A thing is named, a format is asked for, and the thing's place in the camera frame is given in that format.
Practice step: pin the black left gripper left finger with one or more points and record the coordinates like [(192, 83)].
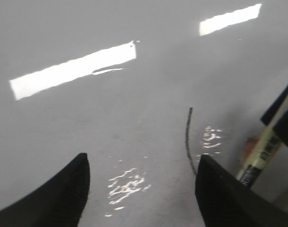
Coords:
[(57, 203)]

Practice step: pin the white whiteboard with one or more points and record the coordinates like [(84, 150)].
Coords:
[(144, 87)]

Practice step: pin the red round magnet with tape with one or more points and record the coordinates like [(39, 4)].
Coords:
[(248, 147)]

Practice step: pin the black and white whiteboard marker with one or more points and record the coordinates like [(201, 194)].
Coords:
[(268, 141)]

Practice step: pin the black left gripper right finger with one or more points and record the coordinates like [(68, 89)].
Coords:
[(225, 202)]

